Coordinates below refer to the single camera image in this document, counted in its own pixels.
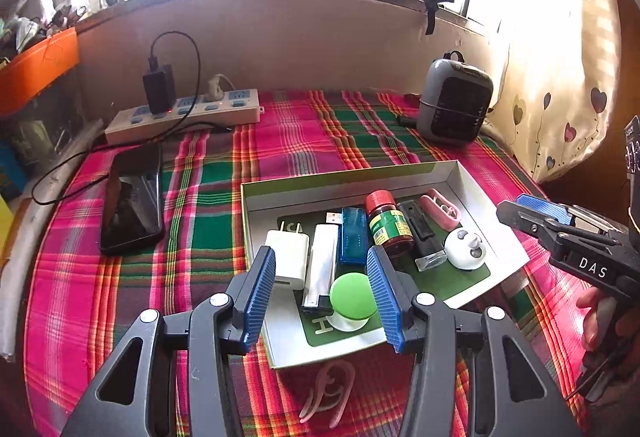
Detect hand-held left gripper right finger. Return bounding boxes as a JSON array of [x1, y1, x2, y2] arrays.
[[366, 245, 583, 437]]

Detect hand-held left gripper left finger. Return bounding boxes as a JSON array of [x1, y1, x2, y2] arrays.
[[60, 245, 277, 437]]

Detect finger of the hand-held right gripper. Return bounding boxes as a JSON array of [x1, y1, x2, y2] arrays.
[[515, 193, 626, 238], [496, 200, 616, 258]]

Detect green-lidded white jar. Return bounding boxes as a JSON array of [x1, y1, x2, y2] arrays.
[[327, 272, 382, 332]]

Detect white charger adapter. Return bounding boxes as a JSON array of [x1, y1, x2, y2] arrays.
[[264, 221, 313, 290]]

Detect green and white cardboard box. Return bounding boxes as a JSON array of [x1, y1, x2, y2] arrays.
[[241, 159, 531, 370]]

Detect white round panda toy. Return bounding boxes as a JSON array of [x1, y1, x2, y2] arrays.
[[444, 228, 487, 272]]

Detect blue usb card reader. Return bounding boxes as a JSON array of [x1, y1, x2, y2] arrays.
[[325, 208, 370, 268]]

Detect silver lighter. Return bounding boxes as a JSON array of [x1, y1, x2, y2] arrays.
[[301, 224, 338, 310]]

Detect red-capped brown medicine bottle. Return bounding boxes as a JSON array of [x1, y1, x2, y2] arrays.
[[364, 190, 415, 259]]

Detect black rectangular lighter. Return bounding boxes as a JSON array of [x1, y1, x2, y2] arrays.
[[397, 199, 448, 272]]

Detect pink plastic clip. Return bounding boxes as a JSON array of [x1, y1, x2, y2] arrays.
[[419, 188, 461, 233], [298, 359, 357, 423]]

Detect person's right hand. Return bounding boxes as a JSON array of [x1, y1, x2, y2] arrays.
[[575, 286, 610, 353]]

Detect pink plaid blanket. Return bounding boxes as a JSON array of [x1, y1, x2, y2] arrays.
[[22, 89, 596, 437]]

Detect grey desktop heater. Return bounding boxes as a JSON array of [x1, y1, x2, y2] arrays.
[[416, 52, 493, 146]]

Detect cream curtain with hearts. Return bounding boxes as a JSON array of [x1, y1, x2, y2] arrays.
[[492, 0, 626, 185]]

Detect black smartphone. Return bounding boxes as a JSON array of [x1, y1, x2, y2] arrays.
[[99, 144, 166, 255]]

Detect white power strip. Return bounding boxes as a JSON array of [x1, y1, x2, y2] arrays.
[[105, 88, 263, 144]]

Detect white power plug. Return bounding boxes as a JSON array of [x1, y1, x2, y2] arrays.
[[202, 73, 235, 100]]

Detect black plug-in charger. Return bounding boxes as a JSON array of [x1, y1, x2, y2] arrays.
[[142, 63, 177, 115]]

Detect yellow cardboard box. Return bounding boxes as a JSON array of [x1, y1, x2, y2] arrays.
[[0, 197, 16, 258]]

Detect blue cardboard box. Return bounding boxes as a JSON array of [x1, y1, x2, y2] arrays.
[[0, 139, 26, 198]]

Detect orange basket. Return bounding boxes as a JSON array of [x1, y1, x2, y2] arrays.
[[0, 26, 83, 158]]

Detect pile of mixed small items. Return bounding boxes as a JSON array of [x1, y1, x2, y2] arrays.
[[0, 0, 101, 68]]

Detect black strap tie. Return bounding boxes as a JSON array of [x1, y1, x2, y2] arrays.
[[419, 0, 455, 36]]

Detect black charger cable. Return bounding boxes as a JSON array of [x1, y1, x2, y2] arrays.
[[31, 32, 233, 205]]

